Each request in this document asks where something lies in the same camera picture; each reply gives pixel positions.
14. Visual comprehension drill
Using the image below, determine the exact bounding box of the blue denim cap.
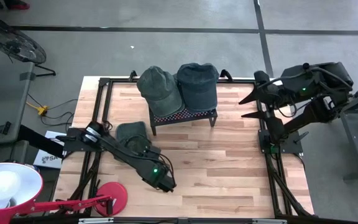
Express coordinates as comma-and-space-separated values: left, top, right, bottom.
176, 62, 220, 113

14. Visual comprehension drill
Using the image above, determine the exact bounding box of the dark faded denim cap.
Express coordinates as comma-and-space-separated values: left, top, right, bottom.
116, 121, 155, 162

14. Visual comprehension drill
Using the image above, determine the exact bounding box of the yellow power plug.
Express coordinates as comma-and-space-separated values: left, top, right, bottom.
26, 101, 50, 116

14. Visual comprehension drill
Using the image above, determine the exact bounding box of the black perforated metal rack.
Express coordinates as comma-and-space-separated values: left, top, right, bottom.
149, 105, 219, 137

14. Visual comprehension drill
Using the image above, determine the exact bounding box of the yellow plug cable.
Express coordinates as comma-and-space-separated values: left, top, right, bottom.
26, 93, 79, 127

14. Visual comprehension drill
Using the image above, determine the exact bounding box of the black aluminium table frame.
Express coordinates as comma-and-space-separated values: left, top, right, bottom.
54, 70, 315, 224

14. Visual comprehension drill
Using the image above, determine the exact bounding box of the grey side table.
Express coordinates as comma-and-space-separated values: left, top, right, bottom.
0, 60, 36, 147

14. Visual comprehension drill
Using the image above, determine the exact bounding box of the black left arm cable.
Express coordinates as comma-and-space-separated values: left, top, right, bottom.
122, 133, 175, 187

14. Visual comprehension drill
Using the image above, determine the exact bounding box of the small black bracket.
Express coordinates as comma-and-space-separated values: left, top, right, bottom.
0, 121, 12, 136

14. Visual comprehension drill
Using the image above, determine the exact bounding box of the red object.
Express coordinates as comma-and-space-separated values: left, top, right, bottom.
3, 0, 30, 11

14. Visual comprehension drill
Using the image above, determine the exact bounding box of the red desk lamp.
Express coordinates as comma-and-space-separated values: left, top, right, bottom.
0, 162, 129, 224

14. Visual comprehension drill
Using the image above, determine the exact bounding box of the white printed box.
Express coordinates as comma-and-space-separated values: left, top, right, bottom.
32, 130, 68, 169

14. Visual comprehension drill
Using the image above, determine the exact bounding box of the black floor fan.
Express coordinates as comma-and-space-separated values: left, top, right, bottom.
0, 12, 57, 78

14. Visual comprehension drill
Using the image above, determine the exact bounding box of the black stand beam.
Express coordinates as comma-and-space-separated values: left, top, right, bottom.
17, 124, 67, 159

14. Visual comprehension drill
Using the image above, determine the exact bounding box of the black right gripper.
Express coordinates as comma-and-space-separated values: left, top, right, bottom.
239, 70, 281, 121

